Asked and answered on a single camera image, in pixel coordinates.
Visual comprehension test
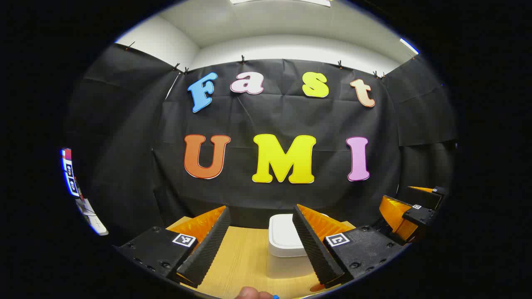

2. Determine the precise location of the blue red wall poster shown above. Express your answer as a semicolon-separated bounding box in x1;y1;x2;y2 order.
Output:
62;148;80;198

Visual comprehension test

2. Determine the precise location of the black backdrop cloth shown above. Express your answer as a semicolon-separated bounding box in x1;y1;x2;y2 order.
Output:
66;43;458;245

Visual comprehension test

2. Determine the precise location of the long ceiling light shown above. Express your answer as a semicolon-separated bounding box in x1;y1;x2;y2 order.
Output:
230;0;333;7

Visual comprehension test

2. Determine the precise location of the white desktop garbage bin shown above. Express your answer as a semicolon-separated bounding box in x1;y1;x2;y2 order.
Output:
267;213;330;279

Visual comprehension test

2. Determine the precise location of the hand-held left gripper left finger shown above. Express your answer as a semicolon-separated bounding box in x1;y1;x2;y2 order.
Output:
114;206;232;288

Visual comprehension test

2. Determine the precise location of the wooden desktop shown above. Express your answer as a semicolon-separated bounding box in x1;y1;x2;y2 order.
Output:
166;216;358;299

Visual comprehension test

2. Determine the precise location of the white garbage bin lid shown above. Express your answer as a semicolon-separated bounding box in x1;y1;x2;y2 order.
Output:
268;213;330;257

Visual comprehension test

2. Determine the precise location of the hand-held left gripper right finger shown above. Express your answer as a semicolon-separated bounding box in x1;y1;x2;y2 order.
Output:
292;203;411;292

